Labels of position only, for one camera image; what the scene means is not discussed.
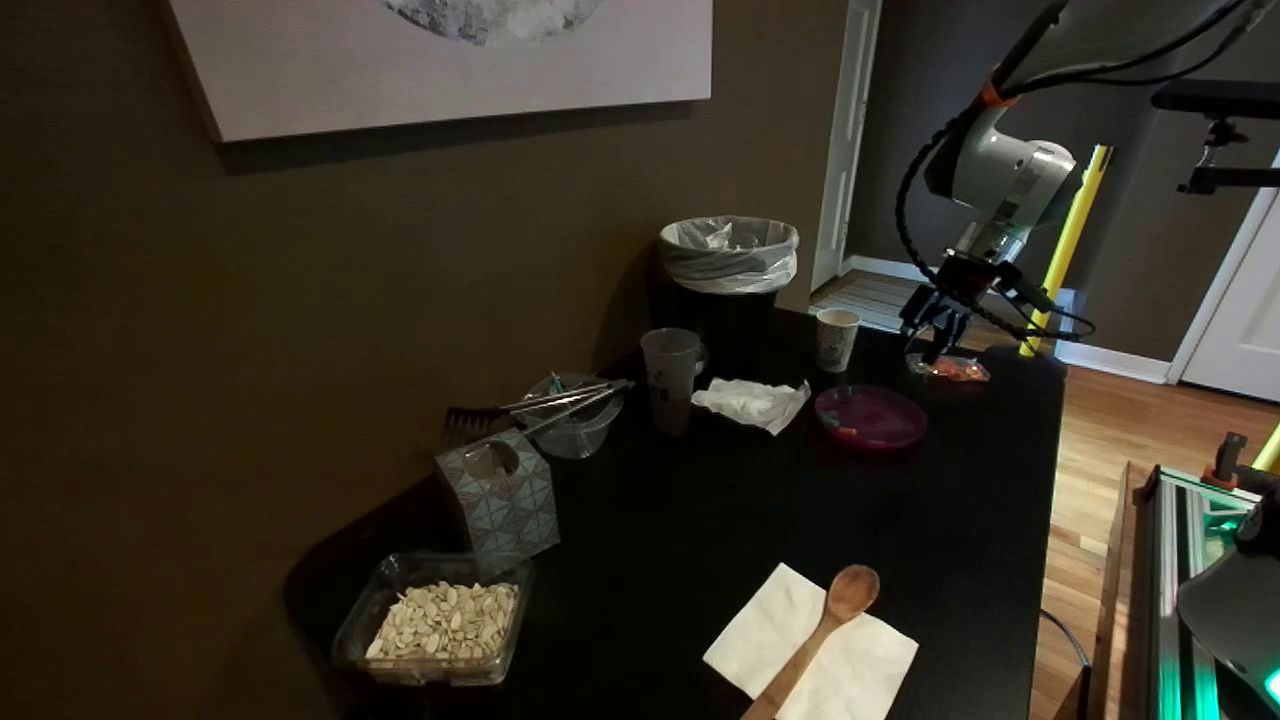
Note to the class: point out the clear plastic container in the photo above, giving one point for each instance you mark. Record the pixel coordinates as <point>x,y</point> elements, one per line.
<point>575,406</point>

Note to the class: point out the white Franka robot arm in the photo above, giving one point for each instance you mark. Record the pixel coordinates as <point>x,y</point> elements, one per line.
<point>1013,173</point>

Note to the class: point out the clear candy bag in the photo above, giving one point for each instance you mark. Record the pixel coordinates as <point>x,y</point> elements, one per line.
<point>957,370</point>

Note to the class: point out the framed wall picture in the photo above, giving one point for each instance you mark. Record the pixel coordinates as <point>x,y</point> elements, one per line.
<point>440,60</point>

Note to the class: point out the yellow pole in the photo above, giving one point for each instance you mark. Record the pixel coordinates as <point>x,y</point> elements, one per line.
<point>1074,227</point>

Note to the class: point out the white door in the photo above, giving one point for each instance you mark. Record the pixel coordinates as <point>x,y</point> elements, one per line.
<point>1244,306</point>

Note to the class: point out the popcorn container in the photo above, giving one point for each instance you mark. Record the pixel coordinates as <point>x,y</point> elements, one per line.
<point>440,626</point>

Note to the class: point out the white plastic bag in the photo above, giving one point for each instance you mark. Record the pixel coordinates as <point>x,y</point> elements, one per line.
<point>726,252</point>

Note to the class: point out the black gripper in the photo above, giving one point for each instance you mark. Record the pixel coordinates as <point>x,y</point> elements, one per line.
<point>980,281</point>

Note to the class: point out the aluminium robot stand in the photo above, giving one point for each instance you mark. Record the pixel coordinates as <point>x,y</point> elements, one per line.
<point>1175,600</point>

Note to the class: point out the printed paper cup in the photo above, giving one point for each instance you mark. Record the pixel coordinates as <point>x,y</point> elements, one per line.
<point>837,341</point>

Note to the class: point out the wooden spoon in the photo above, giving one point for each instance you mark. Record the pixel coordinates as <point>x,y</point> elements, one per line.
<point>833,622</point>

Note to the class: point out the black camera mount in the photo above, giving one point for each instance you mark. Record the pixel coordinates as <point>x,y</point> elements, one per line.
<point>1220,123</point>

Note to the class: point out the flat white napkin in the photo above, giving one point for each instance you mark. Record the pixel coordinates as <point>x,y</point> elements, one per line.
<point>852,663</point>

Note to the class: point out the crumpled white tissue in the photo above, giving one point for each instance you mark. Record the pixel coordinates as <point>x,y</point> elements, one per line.
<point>751,401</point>

